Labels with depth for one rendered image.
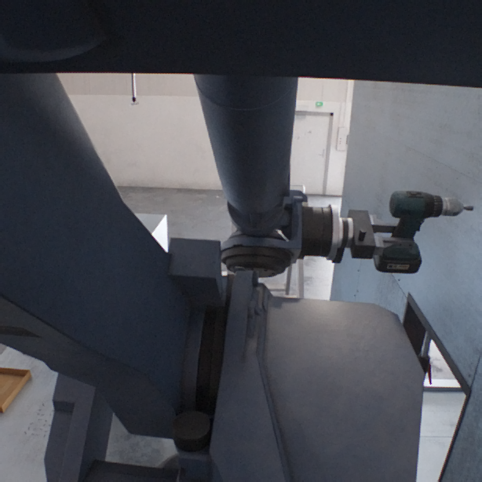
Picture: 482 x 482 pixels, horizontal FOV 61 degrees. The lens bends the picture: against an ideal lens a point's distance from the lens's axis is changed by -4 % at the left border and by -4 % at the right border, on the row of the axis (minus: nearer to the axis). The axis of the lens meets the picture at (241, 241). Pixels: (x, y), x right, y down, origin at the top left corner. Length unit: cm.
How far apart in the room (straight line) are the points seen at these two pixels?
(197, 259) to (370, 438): 34
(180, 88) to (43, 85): 1107
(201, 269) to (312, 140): 1078
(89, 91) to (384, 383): 1171
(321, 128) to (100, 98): 580
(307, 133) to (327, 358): 1068
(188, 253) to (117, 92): 1128
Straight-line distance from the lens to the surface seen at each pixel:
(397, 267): 114
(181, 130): 1146
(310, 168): 1145
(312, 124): 1128
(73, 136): 39
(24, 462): 317
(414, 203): 102
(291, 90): 51
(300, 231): 99
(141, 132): 1172
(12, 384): 380
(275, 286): 265
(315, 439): 63
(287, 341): 74
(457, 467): 147
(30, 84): 34
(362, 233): 101
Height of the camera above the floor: 289
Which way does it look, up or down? 21 degrees down
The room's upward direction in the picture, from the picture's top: 2 degrees clockwise
